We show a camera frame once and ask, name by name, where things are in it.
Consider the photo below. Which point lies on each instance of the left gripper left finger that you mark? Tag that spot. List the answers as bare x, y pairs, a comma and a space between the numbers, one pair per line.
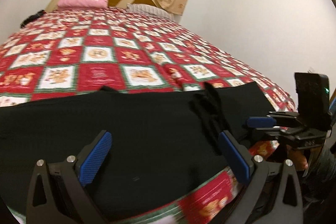
56, 191

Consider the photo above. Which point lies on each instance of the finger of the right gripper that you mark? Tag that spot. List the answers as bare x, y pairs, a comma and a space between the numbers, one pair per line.
261, 122

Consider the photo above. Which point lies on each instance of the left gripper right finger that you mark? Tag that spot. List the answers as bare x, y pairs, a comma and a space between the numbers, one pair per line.
253, 172

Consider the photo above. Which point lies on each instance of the black pants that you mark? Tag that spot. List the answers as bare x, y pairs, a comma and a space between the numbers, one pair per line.
160, 156

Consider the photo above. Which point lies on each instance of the person right hand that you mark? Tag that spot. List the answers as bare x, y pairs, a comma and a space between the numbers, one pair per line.
298, 158

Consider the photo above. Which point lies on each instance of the striped pillow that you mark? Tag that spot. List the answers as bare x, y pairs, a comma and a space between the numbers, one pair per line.
149, 10

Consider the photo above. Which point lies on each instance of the red teddy bear bedspread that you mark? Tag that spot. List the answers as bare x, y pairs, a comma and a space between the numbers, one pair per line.
74, 51

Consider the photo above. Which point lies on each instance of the black object beside bed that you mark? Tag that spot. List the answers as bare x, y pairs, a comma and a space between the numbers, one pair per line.
32, 18

